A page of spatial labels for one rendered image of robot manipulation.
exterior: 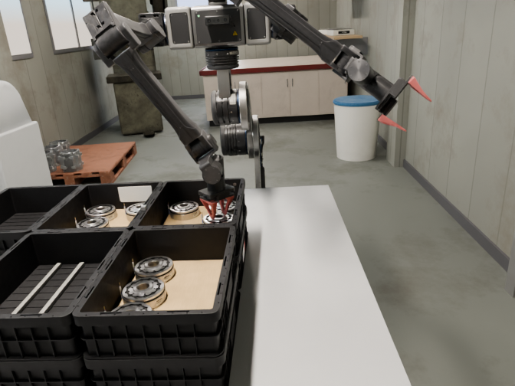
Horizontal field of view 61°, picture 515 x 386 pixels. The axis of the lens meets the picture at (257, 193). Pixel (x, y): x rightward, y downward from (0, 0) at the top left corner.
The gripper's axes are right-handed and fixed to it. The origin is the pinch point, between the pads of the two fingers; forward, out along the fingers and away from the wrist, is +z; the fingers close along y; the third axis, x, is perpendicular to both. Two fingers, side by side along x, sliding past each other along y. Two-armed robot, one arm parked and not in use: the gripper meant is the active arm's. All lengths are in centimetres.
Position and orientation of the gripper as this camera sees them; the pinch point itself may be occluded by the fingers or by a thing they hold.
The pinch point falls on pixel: (218, 214)
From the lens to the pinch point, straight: 143.7
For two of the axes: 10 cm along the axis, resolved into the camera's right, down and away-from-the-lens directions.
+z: 0.4, 9.3, 3.7
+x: -6.9, -2.5, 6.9
